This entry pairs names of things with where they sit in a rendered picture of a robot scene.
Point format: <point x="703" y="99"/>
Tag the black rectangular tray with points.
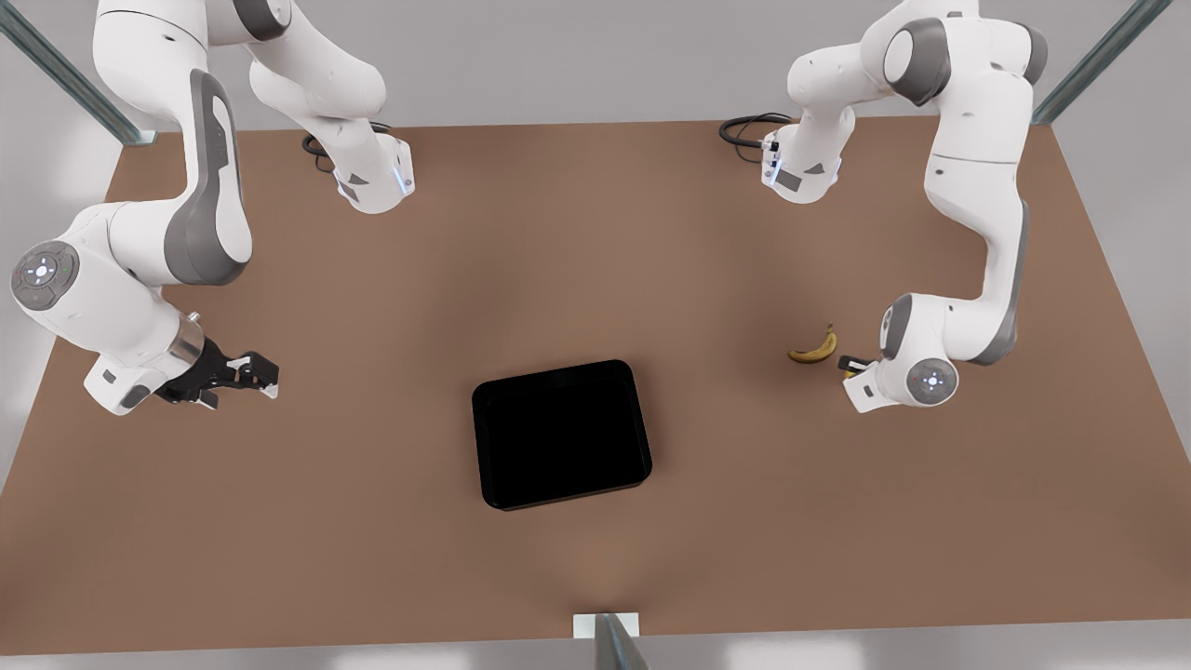
<point x="561" y="435"/>

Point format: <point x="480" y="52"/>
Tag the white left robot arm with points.
<point x="977" y="186"/>

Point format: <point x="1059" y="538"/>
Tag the silver frame post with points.
<point x="614" y="642"/>
<point x="1093" y="65"/>
<point x="65" y="74"/>

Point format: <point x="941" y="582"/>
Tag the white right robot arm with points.
<point x="209" y="186"/>

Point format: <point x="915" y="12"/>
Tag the yellow banana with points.
<point x="817" y="351"/>

